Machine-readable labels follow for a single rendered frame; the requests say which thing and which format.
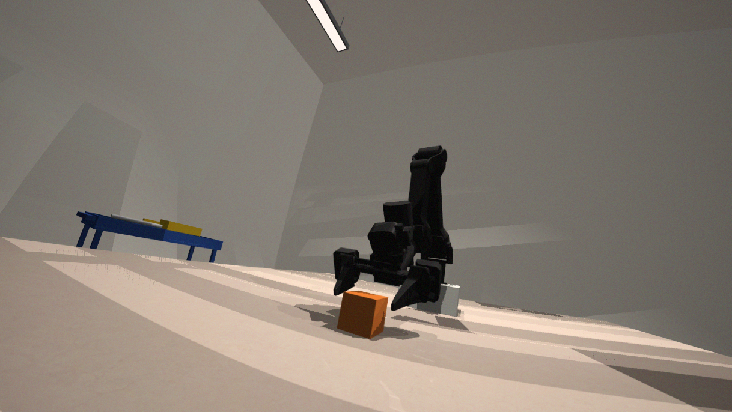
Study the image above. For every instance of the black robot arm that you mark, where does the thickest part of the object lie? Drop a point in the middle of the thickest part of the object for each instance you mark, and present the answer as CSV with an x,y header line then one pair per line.
x,y
416,224

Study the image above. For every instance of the orange block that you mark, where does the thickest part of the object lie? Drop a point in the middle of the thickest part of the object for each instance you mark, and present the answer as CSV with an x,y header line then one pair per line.
x,y
362,313

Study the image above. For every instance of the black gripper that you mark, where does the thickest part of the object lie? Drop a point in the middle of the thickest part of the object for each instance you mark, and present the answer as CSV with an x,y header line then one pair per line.
x,y
422,283

